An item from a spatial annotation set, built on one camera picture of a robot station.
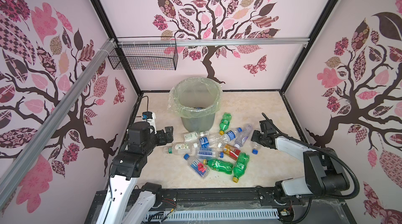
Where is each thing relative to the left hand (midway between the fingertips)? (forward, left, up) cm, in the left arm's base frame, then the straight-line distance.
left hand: (164, 132), depth 70 cm
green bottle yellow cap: (-10, -37, -18) cm, 42 cm away
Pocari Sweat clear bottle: (+4, -19, -19) cm, 27 cm away
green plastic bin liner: (+29, -13, -8) cm, 33 cm away
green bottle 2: (-10, -29, -18) cm, 35 cm away
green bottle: (+17, -31, -19) cm, 40 cm away
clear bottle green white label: (+8, -12, -19) cm, 24 cm away
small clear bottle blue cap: (+2, -48, -21) cm, 53 cm away
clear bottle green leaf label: (0, -7, -19) cm, 20 cm away
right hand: (+10, -51, -22) cm, 57 cm away
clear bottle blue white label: (+27, -15, -16) cm, 35 cm away
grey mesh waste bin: (+12, -17, -12) cm, 25 cm away
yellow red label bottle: (-2, -34, -20) cm, 39 cm away
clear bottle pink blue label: (-10, -16, -20) cm, 27 cm away
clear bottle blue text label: (-3, -21, -19) cm, 29 cm away
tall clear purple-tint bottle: (+6, -40, -19) cm, 45 cm away
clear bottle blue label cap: (+8, -34, -19) cm, 40 cm away
